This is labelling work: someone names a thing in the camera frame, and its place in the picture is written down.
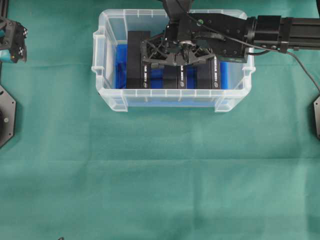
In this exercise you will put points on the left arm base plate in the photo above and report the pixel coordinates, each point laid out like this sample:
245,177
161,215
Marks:
7,116

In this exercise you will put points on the clear plastic storage case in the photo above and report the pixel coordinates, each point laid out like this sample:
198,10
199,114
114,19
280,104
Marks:
115,24

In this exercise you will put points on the black aluminium frame rail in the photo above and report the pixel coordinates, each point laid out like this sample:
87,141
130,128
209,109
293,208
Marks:
4,5

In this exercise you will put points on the black box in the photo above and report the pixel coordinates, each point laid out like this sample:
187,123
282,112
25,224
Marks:
175,77
137,71
208,75

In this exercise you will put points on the white paper in case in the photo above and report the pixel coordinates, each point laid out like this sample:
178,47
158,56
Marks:
110,63

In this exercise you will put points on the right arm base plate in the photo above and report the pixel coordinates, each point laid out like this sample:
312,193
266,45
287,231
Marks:
316,107

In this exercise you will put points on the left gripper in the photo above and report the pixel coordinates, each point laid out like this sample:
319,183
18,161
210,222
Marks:
12,44

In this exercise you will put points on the green table cloth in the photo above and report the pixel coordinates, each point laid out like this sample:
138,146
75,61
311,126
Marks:
79,170

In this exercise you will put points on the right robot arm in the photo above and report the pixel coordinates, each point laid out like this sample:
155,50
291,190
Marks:
279,34

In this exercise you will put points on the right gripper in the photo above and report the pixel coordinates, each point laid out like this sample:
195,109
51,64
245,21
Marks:
196,38

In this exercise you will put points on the blue cloth in case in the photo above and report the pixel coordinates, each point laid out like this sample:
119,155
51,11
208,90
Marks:
156,95

